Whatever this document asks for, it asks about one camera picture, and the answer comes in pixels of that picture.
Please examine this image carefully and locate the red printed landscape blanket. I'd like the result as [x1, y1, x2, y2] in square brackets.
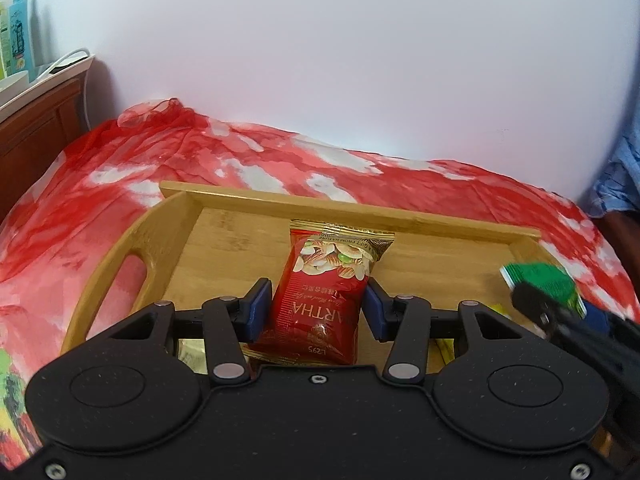
[0, 99, 640, 472]

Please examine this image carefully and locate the blue checked cloth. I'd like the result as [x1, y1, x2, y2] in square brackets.
[584, 125, 640, 219]

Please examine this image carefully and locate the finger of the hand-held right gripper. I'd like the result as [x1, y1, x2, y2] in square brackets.
[512, 281, 587, 342]
[581, 302, 614, 334]

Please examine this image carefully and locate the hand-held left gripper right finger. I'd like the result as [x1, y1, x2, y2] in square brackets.
[362, 277, 531, 387]

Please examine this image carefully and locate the white plastic tray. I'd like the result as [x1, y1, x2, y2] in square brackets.
[0, 71, 30, 107]

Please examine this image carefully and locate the red mixed nut packet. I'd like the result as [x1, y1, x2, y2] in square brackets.
[247, 219, 396, 366]

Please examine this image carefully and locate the teal spray bottle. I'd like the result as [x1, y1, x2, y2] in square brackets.
[9, 0, 39, 74]

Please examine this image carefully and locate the wooden headboard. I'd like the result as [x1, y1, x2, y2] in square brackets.
[0, 60, 109, 222]

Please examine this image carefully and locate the white shelf board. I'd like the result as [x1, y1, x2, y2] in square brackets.
[0, 55, 96, 122]

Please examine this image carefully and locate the yellow-green spray bottle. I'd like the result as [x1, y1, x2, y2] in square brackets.
[0, 0, 11, 81]

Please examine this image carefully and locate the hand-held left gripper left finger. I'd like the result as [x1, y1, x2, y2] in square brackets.
[107, 277, 273, 387]

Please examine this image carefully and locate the wooden tray with handles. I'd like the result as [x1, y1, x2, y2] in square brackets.
[60, 180, 551, 376]

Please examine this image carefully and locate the white power cable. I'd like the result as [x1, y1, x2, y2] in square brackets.
[50, 48, 94, 132]

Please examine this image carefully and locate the yellow snack packet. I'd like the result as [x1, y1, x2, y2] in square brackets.
[436, 302, 521, 362]

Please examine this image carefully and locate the green snack packet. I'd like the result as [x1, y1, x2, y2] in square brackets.
[500, 260, 589, 319]

